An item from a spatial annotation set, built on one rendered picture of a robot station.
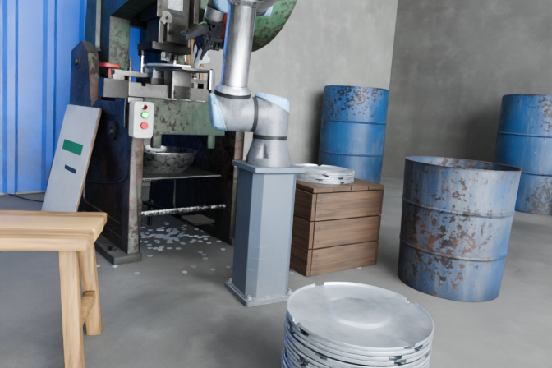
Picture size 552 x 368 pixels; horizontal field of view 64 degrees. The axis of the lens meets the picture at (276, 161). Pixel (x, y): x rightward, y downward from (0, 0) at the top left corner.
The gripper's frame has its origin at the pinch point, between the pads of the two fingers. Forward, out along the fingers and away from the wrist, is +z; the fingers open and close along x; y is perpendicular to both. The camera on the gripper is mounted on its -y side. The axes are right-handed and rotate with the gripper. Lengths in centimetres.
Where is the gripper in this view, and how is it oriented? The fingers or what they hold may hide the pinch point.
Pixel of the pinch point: (194, 65)
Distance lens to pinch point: 190.6
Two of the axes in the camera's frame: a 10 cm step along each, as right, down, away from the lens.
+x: -5.8, -5.4, 6.2
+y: 7.4, -0.2, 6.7
